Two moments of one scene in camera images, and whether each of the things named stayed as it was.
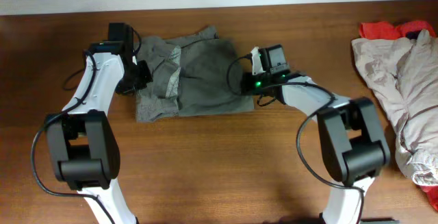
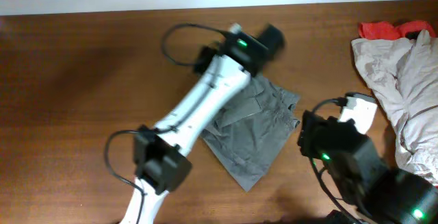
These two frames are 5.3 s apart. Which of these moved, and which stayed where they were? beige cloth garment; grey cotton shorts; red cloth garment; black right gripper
Moved: black right gripper; grey cotton shorts
Stayed: red cloth garment; beige cloth garment
